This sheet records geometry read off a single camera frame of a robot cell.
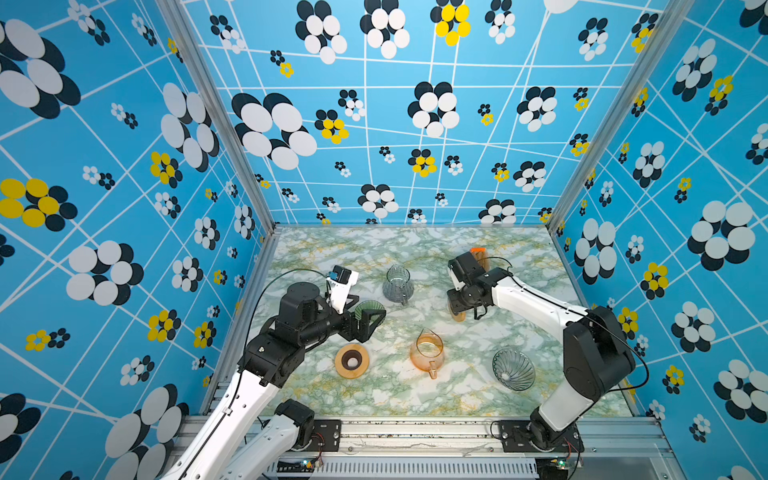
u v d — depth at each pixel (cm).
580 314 48
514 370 81
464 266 72
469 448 72
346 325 59
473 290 67
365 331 59
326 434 74
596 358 45
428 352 88
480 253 99
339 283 58
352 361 87
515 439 72
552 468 70
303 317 50
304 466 70
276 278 106
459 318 90
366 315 58
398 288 94
